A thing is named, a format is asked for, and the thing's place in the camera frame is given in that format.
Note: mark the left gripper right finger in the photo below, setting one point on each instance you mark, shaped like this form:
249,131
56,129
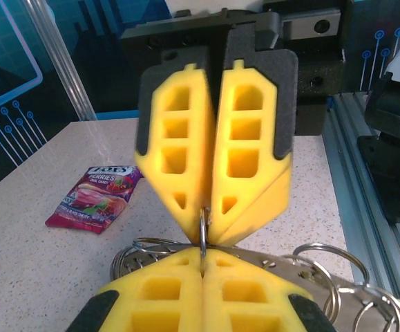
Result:
248,276

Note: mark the aluminium frame post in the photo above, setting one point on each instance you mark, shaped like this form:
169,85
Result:
65,69

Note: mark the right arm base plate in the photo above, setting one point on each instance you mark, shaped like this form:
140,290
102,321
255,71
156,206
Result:
393,180

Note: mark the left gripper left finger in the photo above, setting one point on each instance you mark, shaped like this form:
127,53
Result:
158,276

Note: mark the aluminium front rail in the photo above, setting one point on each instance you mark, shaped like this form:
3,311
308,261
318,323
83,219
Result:
355,193

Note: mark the purple candy bag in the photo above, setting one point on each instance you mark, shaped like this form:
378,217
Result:
92,204

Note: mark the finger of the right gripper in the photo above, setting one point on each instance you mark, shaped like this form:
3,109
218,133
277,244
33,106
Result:
268,145
198,145

